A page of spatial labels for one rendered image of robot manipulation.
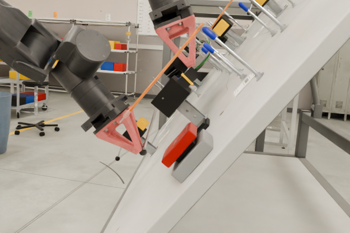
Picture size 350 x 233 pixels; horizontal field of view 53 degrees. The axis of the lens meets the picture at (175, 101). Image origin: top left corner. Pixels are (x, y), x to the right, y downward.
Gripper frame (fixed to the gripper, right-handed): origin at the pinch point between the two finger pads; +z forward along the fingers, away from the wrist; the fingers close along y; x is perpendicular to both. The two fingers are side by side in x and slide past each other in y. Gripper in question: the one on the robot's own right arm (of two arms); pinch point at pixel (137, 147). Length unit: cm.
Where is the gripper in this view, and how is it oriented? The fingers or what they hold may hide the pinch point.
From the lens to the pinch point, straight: 63.8
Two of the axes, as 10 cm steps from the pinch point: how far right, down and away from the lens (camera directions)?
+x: -7.6, 6.2, 2.1
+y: 1.2, -1.8, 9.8
